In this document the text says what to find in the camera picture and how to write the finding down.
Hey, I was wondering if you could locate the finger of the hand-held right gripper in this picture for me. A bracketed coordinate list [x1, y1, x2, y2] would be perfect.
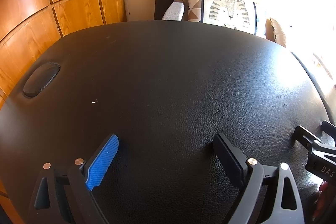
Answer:
[293, 125, 323, 151]
[322, 120, 336, 135]

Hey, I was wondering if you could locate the person's right hand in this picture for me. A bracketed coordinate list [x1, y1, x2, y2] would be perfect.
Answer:
[314, 181, 332, 218]

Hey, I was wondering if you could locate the deer print cushion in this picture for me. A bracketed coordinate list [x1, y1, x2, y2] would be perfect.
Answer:
[270, 17, 292, 48]

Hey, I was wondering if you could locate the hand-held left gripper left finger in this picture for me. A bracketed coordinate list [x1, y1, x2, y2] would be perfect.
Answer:
[28, 133, 120, 224]

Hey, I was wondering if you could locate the black face hole cushion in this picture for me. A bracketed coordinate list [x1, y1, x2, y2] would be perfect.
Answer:
[22, 63, 61, 98]

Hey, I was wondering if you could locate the tiger print cushion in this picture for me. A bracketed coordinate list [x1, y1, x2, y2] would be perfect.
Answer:
[186, 0, 267, 38]

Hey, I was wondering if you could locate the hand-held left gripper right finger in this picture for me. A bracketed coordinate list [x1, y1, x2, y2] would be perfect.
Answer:
[213, 133, 305, 224]

